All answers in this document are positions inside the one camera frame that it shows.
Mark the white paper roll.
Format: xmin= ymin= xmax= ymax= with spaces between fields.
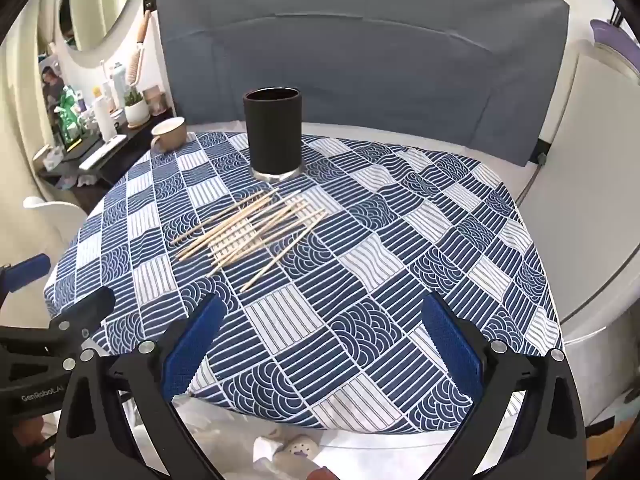
xmin=92 ymin=96 xmax=117 ymax=143

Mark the white remote control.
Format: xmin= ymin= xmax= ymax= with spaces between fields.
xmin=79 ymin=134 xmax=127 ymax=171

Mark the black cylindrical utensil holder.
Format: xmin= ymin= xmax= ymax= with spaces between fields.
xmin=243 ymin=87 xmax=303 ymax=183

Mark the green bottle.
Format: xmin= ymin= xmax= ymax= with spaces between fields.
xmin=54 ymin=86 xmax=81 ymax=148

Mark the white folded board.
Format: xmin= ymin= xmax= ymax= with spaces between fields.
xmin=521 ymin=40 xmax=639 ymax=338

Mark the blue patterned tablecloth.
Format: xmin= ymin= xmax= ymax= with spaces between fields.
xmin=43 ymin=131 xmax=562 ymax=434

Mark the white chair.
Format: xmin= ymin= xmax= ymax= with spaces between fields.
xmin=23 ymin=196 xmax=88 ymax=246

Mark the person left hand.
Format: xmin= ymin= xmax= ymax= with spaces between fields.
xmin=12 ymin=416 xmax=52 ymax=472

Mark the wooden handled brush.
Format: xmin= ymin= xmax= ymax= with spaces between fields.
xmin=126 ymin=10 xmax=152 ymax=88

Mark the black side shelf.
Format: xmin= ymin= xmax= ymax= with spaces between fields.
xmin=37 ymin=107 xmax=177 ymax=201

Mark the beige ceramic mug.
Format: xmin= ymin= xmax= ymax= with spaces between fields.
xmin=150 ymin=117 xmax=188 ymax=153

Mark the round wall mirror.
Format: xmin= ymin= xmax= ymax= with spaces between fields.
xmin=53 ymin=0 xmax=142 ymax=68

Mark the small potted green plant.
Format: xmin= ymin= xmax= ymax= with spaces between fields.
xmin=125 ymin=87 xmax=151 ymax=129

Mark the grey fabric backdrop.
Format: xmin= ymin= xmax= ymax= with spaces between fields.
xmin=156 ymin=0 xmax=570 ymax=166

